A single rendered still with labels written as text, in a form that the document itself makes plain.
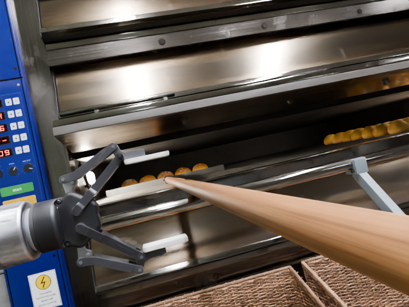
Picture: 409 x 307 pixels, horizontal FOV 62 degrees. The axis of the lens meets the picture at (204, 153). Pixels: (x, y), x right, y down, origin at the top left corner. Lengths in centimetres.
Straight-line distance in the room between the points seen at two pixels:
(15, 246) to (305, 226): 42
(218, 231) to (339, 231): 97
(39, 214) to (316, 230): 42
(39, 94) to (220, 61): 58
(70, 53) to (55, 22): 10
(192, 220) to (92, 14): 73
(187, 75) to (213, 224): 49
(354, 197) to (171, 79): 75
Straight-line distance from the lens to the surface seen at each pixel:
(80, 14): 121
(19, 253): 54
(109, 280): 112
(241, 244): 113
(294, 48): 129
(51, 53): 119
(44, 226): 53
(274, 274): 117
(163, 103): 97
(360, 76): 118
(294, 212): 22
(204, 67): 116
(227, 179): 112
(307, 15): 134
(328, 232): 18
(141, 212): 72
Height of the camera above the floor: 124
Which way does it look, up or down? 1 degrees up
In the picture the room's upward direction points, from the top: 13 degrees counter-clockwise
